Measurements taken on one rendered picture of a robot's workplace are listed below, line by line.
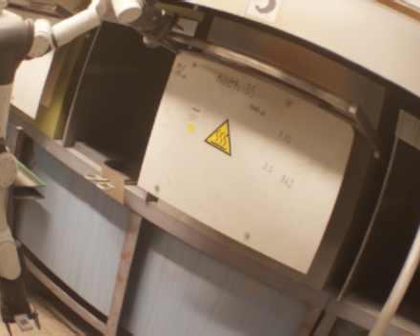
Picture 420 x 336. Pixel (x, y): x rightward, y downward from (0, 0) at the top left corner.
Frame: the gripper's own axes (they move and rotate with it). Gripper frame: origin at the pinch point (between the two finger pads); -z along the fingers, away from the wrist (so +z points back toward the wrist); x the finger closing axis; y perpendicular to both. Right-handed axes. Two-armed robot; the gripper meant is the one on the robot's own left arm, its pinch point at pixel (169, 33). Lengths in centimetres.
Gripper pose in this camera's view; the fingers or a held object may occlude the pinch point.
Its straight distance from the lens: 192.4
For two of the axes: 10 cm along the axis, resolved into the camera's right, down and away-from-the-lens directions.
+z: -5.0, -3.2, -8.1
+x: 4.9, -8.7, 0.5
